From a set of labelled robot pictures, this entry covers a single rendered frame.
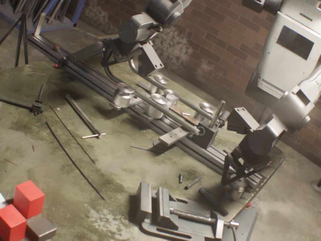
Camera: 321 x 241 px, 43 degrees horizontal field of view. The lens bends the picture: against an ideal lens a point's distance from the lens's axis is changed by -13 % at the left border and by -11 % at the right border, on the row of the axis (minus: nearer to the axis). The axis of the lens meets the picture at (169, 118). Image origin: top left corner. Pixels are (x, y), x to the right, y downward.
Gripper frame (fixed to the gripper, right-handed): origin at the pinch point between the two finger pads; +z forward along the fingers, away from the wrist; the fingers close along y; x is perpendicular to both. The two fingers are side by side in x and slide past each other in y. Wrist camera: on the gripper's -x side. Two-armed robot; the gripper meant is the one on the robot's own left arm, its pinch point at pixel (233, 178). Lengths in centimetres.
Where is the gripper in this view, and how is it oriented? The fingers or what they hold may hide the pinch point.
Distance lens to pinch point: 112.2
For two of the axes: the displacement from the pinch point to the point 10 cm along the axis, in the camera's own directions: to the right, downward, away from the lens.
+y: -6.7, 0.8, -7.4
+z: -4.7, 7.2, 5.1
